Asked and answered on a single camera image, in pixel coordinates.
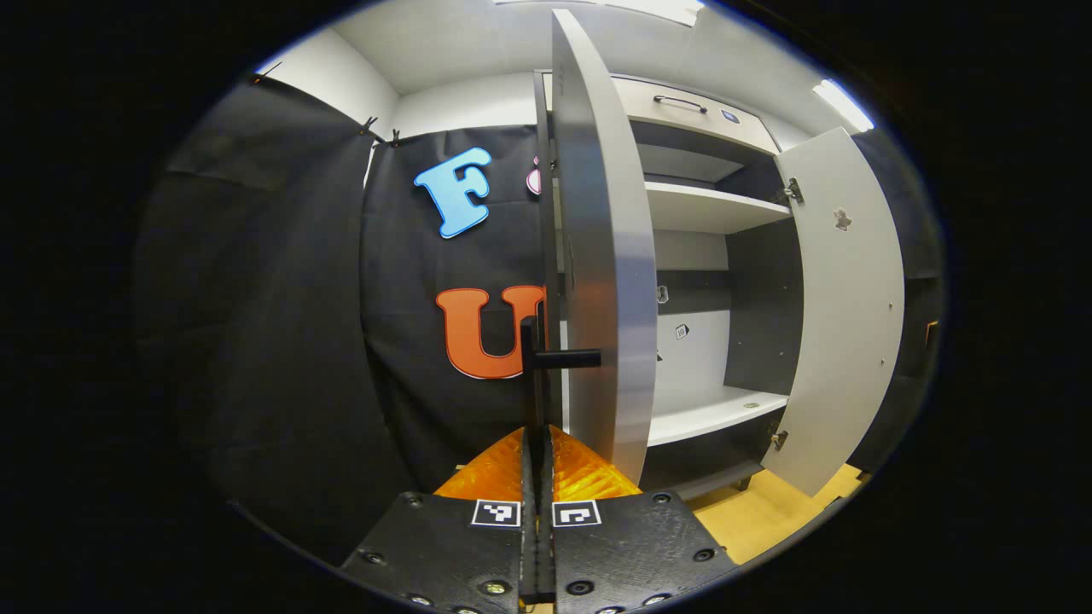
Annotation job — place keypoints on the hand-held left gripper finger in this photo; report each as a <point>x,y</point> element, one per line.
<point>528,537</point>
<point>547,537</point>

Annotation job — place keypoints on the grey cabinet door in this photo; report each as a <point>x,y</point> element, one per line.
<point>610,256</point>
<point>845,324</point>

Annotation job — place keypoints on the grey double-door shoe cabinet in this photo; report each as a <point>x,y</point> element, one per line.
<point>759,324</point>

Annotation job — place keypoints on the white cabinet shelf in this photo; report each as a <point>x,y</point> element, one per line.
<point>708,209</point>
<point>708,414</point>

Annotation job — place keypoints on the grey cabinet drawer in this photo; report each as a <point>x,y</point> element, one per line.
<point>682,124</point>

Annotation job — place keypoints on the black backdrop cloth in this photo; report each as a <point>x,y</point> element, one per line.
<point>299,341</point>

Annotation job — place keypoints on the small ceiling light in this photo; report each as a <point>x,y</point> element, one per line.
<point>843,104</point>

